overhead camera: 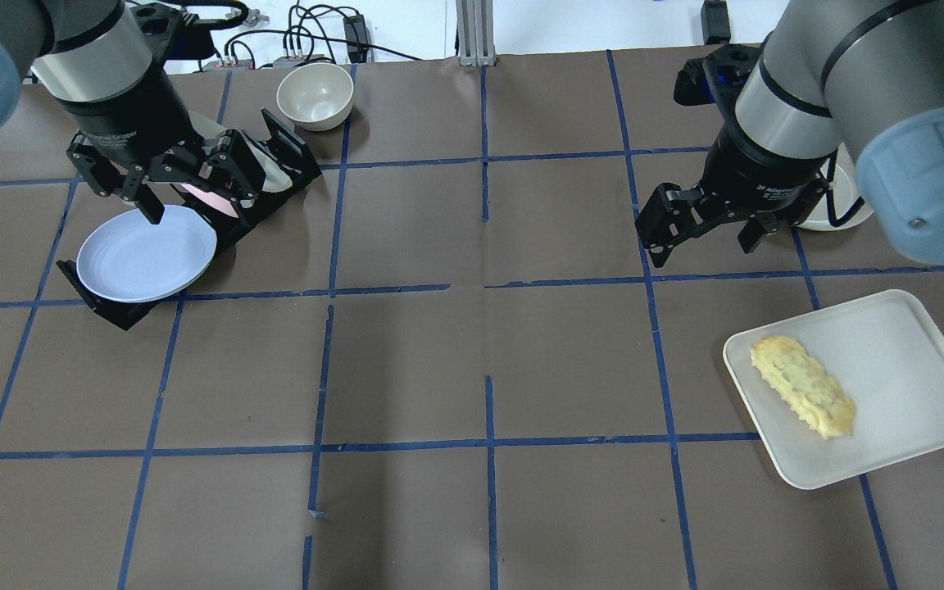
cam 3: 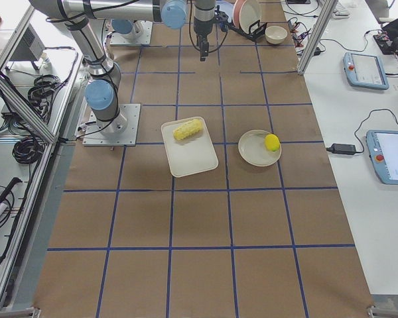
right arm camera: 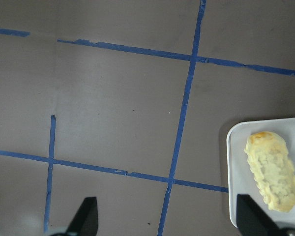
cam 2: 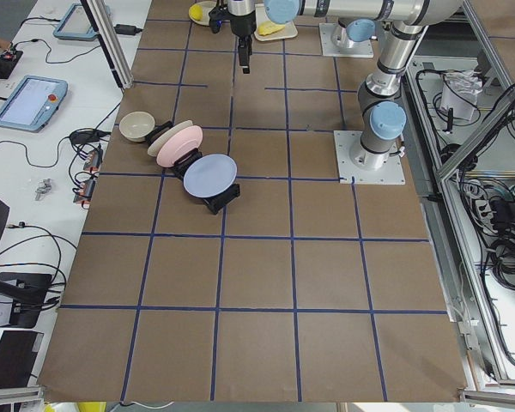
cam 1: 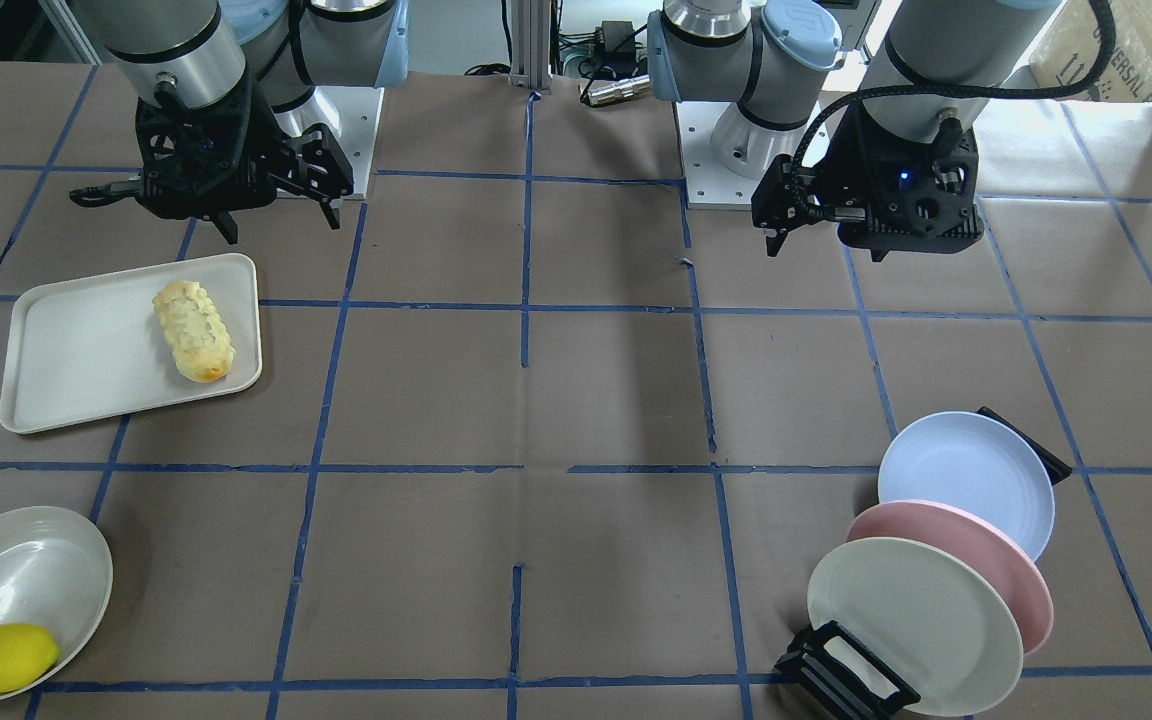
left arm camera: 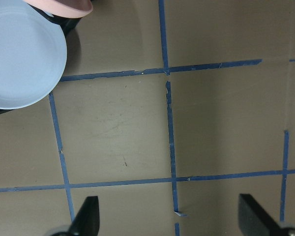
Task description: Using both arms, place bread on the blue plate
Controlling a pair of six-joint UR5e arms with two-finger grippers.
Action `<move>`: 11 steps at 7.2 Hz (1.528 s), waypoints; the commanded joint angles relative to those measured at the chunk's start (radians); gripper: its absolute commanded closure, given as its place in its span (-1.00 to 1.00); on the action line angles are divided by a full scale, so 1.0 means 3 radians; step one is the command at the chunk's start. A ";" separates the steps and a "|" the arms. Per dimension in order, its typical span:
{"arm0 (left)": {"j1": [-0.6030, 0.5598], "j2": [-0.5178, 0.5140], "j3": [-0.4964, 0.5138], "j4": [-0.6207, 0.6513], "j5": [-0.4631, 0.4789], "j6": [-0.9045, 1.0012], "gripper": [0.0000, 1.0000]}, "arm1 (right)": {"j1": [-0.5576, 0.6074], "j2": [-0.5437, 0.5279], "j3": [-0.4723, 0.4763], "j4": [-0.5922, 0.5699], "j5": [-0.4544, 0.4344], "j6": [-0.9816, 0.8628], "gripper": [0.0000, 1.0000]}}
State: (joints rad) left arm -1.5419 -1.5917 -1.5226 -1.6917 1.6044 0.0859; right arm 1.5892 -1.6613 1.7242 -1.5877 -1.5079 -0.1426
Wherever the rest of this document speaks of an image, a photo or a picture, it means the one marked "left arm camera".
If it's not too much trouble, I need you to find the black dish rack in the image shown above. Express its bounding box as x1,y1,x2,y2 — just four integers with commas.
0,5,82,115

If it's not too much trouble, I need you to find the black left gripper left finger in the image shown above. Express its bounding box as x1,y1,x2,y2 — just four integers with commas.
68,196,99,236

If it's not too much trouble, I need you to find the pink plate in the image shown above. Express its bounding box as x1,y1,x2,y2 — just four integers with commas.
24,0,93,18

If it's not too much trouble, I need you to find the light blue plate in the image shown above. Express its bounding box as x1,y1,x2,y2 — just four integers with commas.
0,0,67,110

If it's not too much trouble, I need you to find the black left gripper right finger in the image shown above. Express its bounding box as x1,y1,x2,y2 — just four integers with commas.
238,194,280,236

